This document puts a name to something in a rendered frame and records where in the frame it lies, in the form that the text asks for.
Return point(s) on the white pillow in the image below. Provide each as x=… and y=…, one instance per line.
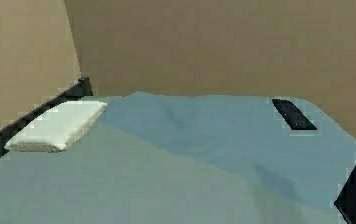
x=57, y=125

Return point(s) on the blue bed with black frame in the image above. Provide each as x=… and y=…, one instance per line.
x=172, y=160

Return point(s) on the black remote control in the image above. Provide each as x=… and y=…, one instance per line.
x=293, y=115

